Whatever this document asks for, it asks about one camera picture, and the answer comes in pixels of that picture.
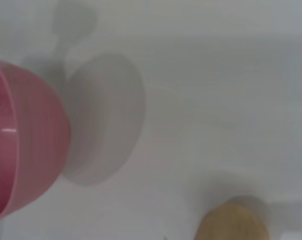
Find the pink plastic bowl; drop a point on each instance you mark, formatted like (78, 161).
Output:
(36, 137)

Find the beige egg yolk pastry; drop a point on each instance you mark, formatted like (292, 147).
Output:
(233, 222)

